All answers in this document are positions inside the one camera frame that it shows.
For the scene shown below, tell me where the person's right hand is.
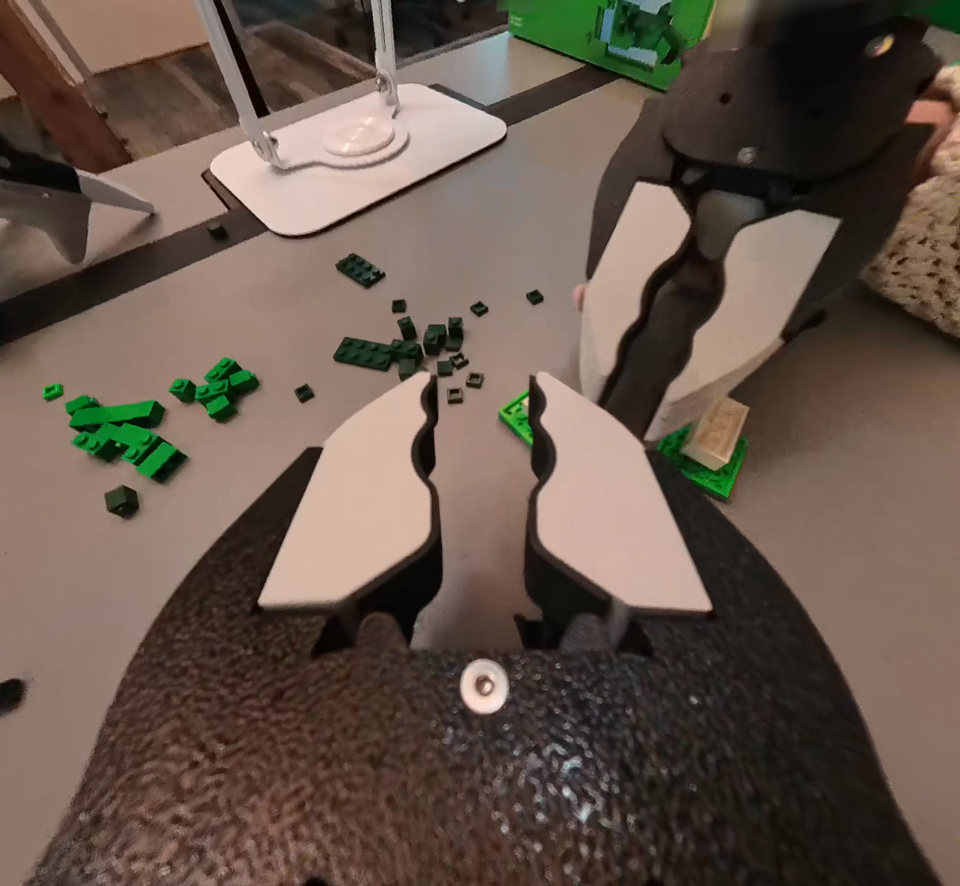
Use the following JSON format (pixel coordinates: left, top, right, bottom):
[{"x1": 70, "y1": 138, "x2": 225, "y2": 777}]
[{"x1": 906, "y1": 100, "x2": 960, "y2": 178}]

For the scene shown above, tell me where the pile of dark green bricks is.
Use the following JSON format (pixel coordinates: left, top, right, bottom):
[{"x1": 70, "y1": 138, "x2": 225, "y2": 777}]
[{"x1": 333, "y1": 314, "x2": 487, "y2": 407}]

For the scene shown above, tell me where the person's right forearm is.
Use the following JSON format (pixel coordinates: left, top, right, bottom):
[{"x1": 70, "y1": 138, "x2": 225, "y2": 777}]
[{"x1": 861, "y1": 63, "x2": 960, "y2": 341}]

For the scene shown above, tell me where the brown wooden beam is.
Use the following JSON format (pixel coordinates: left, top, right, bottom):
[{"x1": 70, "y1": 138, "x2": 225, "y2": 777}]
[{"x1": 0, "y1": 0, "x2": 132, "y2": 175}]

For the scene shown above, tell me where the pile of bright green bricks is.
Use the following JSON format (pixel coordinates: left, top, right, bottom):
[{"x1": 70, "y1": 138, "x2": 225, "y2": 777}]
[{"x1": 64, "y1": 356, "x2": 261, "y2": 484}]

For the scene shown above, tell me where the white stand with base plate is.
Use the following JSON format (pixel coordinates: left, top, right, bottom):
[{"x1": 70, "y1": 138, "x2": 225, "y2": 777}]
[{"x1": 161, "y1": 0, "x2": 510, "y2": 237}]

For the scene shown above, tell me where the white building brick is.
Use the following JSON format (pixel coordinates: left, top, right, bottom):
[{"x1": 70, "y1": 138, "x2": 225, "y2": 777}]
[{"x1": 688, "y1": 397, "x2": 750, "y2": 469}]

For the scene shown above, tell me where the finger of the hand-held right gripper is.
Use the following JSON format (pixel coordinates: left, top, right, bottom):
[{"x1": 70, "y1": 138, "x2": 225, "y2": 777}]
[
  {"x1": 600, "y1": 207, "x2": 843, "y2": 445},
  {"x1": 579, "y1": 179, "x2": 695, "y2": 407}
]

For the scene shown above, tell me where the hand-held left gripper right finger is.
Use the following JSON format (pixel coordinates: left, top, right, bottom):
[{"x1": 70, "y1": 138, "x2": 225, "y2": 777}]
[{"x1": 523, "y1": 370, "x2": 715, "y2": 647}]

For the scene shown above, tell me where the grey metal stand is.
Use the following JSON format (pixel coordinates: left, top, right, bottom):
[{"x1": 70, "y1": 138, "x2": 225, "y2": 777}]
[{"x1": 0, "y1": 136, "x2": 156, "y2": 266}]

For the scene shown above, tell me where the dark green eight-stud plate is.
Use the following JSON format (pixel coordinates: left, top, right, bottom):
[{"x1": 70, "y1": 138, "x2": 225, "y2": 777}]
[{"x1": 335, "y1": 253, "x2": 388, "y2": 290}]

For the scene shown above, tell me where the green building set box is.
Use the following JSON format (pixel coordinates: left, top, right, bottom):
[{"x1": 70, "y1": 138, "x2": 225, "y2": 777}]
[{"x1": 506, "y1": 0, "x2": 732, "y2": 92}]

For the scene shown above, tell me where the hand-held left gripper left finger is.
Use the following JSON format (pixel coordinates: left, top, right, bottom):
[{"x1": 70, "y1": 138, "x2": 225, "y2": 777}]
[{"x1": 257, "y1": 370, "x2": 445, "y2": 640}]

